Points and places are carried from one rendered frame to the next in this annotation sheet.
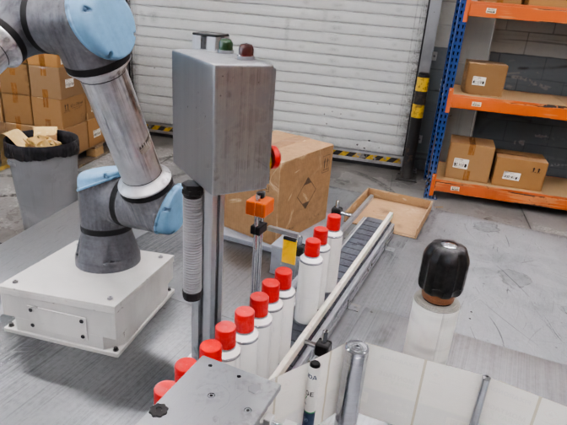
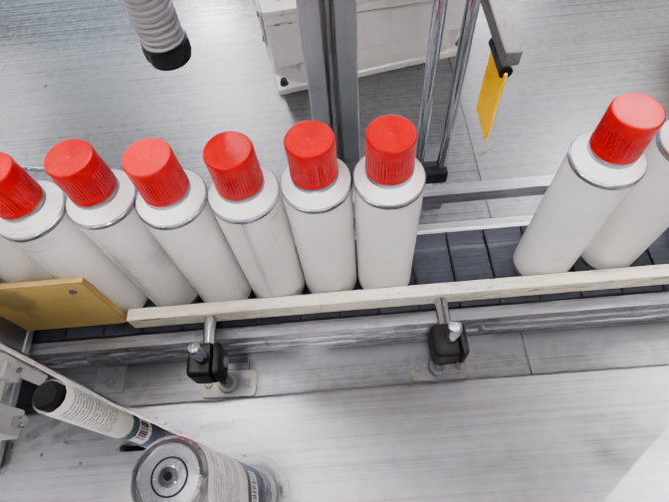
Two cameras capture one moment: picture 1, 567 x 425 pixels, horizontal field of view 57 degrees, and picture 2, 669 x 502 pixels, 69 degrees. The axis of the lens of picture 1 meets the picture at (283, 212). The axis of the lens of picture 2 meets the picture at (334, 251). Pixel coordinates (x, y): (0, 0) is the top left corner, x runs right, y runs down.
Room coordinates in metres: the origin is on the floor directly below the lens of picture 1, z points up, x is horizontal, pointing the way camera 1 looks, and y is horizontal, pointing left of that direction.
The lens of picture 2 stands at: (0.75, -0.19, 1.32)
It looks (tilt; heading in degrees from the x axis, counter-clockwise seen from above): 61 degrees down; 70
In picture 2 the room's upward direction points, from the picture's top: 8 degrees counter-clockwise
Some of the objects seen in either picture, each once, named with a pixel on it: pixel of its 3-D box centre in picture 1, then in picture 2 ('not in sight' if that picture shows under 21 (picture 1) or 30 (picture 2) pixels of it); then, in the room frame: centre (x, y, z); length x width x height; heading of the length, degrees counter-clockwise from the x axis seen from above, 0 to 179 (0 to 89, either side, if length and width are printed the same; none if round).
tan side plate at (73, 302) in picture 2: not in sight; (52, 307); (0.58, 0.07, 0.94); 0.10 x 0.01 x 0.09; 157
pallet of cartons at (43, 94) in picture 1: (56, 92); not in sight; (4.76, 2.18, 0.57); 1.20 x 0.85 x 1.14; 170
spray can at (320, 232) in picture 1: (316, 268); (656, 190); (1.07, -0.09, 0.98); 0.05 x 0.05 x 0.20
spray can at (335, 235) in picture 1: (330, 253); not in sight; (1.15, -0.12, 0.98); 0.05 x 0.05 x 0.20
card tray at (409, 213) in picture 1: (390, 211); not in sight; (1.79, -0.39, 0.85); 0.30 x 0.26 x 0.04; 157
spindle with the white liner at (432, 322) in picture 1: (434, 314); not in sight; (0.83, -0.30, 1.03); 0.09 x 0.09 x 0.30
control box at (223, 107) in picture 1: (221, 118); not in sight; (0.81, 0.11, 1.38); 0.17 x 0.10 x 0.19; 32
